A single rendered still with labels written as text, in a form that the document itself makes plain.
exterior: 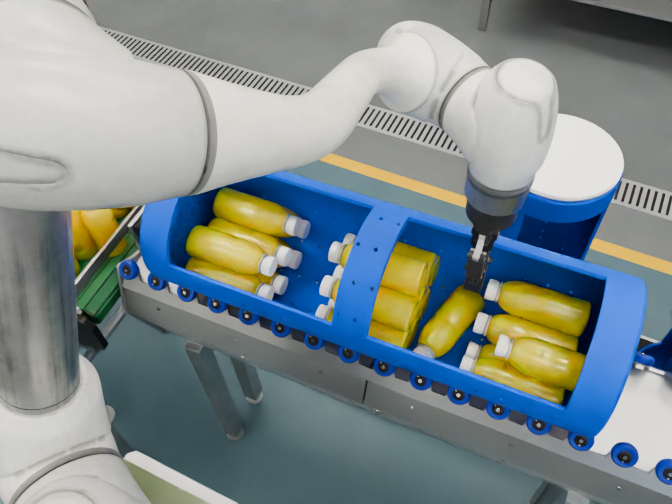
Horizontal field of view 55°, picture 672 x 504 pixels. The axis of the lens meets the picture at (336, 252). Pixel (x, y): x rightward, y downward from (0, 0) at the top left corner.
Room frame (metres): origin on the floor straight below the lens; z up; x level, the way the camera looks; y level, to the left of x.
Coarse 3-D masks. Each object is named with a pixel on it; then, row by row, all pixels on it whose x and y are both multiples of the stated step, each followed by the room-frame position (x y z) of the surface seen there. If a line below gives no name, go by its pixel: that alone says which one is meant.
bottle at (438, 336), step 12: (456, 288) 0.69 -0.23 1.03; (456, 300) 0.65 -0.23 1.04; (468, 300) 0.65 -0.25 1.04; (480, 300) 0.66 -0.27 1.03; (444, 312) 0.63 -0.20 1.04; (456, 312) 0.63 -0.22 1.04; (468, 312) 0.63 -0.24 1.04; (432, 324) 0.61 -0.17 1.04; (444, 324) 0.60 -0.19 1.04; (456, 324) 0.60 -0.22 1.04; (468, 324) 0.61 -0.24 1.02; (420, 336) 0.59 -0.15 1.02; (432, 336) 0.58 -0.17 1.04; (444, 336) 0.58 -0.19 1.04; (456, 336) 0.58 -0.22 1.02; (432, 348) 0.56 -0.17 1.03; (444, 348) 0.56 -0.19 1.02
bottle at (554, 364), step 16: (512, 352) 0.50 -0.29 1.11; (528, 352) 0.49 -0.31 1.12; (544, 352) 0.49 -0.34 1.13; (560, 352) 0.49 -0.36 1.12; (576, 352) 0.49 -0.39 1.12; (528, 368) 0.47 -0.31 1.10; (544, 368) 0.47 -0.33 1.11; (560, 368) 0.46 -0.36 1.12; (576, 368) 0.46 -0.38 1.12; (560, 384) 0.45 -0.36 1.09
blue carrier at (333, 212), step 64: (256, 192) 0.95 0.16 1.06; (320, 192) 0.80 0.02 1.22; (320, 256) 0.82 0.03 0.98; (384, 256) 0.63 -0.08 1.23; (448, 256) 0.75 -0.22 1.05; (512, 256) 0.70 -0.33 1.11; (320, 320) 0.58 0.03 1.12; (640, 320) 0.48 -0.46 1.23; (448, 384) 0.48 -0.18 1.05; (576, 384) 0.41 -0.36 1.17
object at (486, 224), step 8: (472, 208) 0.59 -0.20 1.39; (472, 216) 0.58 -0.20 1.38; (480, 216) 0.57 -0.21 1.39; (488, 216) 0.57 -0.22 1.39; (496, 216) 0.57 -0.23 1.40; (504, 216) 0.57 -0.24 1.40; (512, 216) 0.57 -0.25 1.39; (480, 224) 0.57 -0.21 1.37; (488, 224) 0.57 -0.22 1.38; (496, 224) 0.57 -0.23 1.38; (504, 224) 0.57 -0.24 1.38; (480, 232) 0.57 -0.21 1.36; (488, 232) 0.57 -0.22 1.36; (488, 240) 0.56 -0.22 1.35
